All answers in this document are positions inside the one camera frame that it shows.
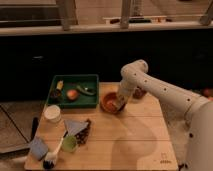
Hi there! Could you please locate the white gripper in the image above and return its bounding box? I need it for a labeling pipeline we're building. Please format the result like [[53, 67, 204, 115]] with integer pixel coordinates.
[[116, 86, 131, 104]]

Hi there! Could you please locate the red bowl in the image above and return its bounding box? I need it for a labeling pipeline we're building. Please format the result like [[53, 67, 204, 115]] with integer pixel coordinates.
[[100, 92, 125, 114]]

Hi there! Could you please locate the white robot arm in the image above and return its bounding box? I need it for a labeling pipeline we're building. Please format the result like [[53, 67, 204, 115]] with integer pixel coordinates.
[[115, 60, 213, 171]]

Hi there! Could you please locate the brown bowl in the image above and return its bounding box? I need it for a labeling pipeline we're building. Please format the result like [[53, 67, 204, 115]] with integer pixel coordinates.
[[133, 87, 146, 100]]

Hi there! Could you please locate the green cucumber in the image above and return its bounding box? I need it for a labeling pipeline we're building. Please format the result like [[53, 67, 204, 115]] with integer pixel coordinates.
[[76, 85, 96, 96]]

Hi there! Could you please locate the wooden board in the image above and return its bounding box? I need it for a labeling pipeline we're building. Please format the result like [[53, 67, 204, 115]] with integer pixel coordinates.
[[23, 81, 180, 171]]

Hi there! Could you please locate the red apple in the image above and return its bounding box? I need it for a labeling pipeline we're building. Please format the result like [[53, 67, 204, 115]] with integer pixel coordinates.
[[66, 89, 79, 101]]

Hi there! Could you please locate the green plastic tray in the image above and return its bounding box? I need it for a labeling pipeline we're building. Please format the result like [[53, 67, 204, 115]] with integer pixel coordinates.
[[46, 74, 99, 109]]

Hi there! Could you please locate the dark grape bunch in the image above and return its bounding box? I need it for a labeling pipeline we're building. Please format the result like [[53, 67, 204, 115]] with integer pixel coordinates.
[[75, 119, 91, 145]]

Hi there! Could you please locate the yellow corn cob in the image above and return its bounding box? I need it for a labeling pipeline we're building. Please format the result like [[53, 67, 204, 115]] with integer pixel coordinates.
[[56, 80, 64, 91]]

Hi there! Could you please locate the dark eggplant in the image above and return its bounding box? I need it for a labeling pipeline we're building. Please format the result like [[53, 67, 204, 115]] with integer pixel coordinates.
[[50, 89, 62, 102]]

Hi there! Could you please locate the white cup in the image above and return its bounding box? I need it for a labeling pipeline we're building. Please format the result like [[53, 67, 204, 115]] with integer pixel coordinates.
[[44, 105, 61, 123]]

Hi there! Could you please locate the green cup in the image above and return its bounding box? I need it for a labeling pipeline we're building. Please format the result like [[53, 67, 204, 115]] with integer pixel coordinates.
[[62, 135, 78, 152]]

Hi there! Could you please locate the black handle tool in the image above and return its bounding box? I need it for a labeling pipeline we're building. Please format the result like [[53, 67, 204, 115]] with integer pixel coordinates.
[[30, 117, 39, 140]]

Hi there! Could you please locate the white handled brush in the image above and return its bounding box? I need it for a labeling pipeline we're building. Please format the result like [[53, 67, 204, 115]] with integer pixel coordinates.
[[43, 134, 66, 170]]

